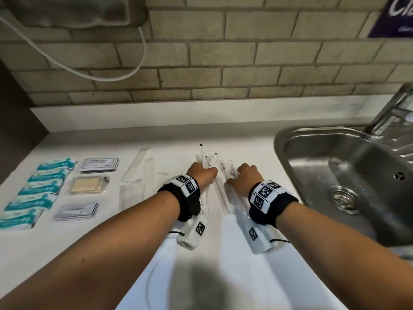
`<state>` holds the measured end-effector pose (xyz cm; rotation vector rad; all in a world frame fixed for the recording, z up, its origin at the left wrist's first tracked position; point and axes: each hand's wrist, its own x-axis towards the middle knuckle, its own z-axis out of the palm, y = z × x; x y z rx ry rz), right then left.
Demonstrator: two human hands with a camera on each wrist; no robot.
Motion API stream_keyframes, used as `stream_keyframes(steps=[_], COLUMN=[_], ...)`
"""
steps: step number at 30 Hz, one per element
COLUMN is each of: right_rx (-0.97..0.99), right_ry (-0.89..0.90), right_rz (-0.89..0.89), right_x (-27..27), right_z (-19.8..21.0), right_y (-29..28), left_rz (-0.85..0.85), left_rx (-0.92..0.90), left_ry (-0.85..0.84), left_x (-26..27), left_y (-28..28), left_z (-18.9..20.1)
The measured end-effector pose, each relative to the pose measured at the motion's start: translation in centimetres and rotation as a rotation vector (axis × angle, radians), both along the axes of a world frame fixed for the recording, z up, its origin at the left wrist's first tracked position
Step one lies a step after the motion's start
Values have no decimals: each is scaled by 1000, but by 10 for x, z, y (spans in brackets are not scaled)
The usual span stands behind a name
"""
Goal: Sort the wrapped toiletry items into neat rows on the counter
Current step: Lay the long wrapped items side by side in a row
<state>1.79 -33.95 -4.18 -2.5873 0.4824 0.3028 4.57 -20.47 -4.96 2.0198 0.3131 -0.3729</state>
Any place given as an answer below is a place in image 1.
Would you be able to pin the dark cabinet side panel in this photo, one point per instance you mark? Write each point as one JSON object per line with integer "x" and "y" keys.
{"x": 17, "y": 125}

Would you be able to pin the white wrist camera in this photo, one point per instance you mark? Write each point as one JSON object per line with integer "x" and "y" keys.
{"x": 193, "y": 232}
{"x": 258, "y": 237}

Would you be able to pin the person's left hand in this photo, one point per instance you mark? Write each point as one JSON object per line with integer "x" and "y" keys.
{"x": 199, "y": 172}

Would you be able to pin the pile of clear toothbrushes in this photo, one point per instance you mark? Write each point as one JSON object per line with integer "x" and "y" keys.
{"x": 222, "y": 193}

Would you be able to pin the metal sink drain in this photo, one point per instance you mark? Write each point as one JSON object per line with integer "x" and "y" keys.
{"x": 344, "y": 199}

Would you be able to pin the chrome faucet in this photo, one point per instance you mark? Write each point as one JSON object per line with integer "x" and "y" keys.
{"x": 392, "y": 114}

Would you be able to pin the teal tissue packet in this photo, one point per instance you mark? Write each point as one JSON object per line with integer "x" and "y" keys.
{"x": 48, "y": 176}
{"x": 40, "y": 188}
{"x": 19, "y": 218}
{"x": 30, "y": 202}
{"x": 57, "y": 164}

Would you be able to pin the long clear comb packet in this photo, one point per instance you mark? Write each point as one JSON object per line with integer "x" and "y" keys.
{"x": 137, "y": 164}

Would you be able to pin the person's right forearm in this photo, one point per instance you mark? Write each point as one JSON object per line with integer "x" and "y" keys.
{"x": 342, "y": 264}

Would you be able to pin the wrapped cream soap bar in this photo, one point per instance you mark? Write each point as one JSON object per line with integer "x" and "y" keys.
{"x": 87, "y": 185}

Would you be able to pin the wide clear plastic packet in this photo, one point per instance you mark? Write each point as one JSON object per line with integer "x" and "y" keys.
{"x": 131, "y": 196}

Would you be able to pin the person's left forearm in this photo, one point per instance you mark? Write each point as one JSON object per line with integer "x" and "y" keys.
{"x": 96, "y": 255}

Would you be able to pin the purple wall sign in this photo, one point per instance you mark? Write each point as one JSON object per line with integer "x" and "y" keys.
{"x": 392, "y": 16}

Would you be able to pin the stack of white sachets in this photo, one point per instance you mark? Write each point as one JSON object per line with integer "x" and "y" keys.
{"x": 76, "y": 212}

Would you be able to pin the stack of grey sachets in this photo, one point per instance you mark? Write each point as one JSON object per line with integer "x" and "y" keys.
{"x": 99, "y": 165}

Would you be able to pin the person's left fingers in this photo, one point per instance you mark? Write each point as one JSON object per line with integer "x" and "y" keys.
{"x": 213, "y": 173}

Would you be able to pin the small clear plastic packet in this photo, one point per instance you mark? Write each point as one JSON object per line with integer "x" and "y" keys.
{"x": 162, "y": 180}

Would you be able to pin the stainless steel sink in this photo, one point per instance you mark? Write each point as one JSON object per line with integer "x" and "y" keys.
{"x": 338, "y": 177}

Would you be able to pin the black marker wristband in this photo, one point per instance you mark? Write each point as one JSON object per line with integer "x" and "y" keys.
{"x": 182, "y": 193}
{"x": 267, "y": 201}

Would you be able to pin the grey wall appliance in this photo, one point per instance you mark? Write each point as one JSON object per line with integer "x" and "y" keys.
{"x": 71, "y": 9}

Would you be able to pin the person's right hand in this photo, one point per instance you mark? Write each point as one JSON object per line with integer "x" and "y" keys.
{"x": 247, "y": 180}

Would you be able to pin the person's right thumb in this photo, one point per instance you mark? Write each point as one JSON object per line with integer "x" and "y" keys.
{"x": 231, "y": 183}

